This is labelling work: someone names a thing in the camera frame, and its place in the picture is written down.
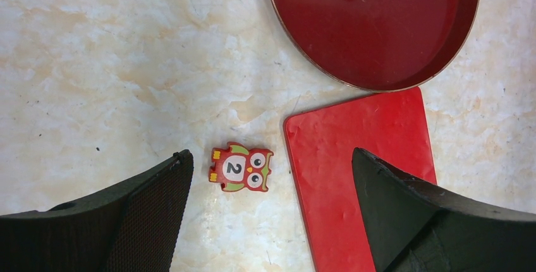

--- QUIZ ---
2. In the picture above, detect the red rectangular lid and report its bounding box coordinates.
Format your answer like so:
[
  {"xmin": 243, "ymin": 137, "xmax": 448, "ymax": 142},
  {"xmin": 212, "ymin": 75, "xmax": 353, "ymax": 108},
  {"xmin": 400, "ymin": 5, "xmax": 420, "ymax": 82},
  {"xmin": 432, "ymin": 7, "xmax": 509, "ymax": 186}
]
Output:
[{"xmin": 283, "ymin": 86, "xmax": 438, "ymax": 272}]

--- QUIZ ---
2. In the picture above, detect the red owl number block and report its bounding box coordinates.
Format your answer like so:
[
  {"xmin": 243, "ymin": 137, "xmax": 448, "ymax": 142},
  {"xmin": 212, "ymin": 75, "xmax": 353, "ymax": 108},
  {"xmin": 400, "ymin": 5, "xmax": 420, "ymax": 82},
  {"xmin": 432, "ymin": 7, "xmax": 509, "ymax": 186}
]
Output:
[{"xmin": 208, "ymin": 142, "xmax": 274, "ymax": 192}]

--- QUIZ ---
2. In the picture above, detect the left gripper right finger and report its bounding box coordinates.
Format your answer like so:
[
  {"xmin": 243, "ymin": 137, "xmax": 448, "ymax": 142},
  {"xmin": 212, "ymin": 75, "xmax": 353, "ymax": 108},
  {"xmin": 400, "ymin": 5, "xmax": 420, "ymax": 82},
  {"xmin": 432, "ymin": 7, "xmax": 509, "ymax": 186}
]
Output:
[{"xmin": 352, "ymin": 148, "xmax": 535, "ymax": 271}]

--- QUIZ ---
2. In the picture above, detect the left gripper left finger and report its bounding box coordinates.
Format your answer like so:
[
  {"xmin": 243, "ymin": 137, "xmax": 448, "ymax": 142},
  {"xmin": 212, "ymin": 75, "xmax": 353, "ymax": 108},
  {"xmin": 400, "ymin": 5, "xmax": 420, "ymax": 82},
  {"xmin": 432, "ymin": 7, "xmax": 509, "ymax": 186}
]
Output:
[{"xmin": 1, "ymin": 150, "xmax": 194, "ymax": 271}]

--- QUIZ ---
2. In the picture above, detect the round dark red tray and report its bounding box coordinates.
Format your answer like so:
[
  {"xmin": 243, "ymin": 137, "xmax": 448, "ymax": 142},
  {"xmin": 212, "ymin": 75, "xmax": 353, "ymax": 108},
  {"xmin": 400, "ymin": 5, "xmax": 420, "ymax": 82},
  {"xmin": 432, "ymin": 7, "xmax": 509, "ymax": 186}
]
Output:
[{"xmin": 271, "ymin": 0, "xmax": 479, "ymax": 92}]

